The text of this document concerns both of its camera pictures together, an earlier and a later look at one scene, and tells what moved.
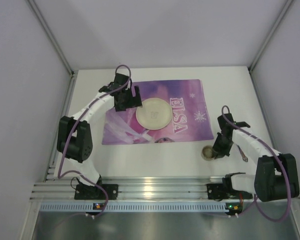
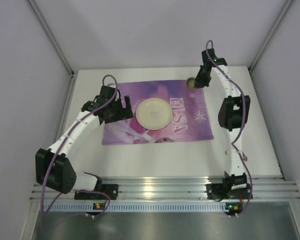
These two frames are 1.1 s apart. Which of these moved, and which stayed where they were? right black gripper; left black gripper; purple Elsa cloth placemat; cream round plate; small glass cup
Moved: left black gripper; small glass cup; right black gripper
Stayed: purple Elsa cloth placemat; cream round plate
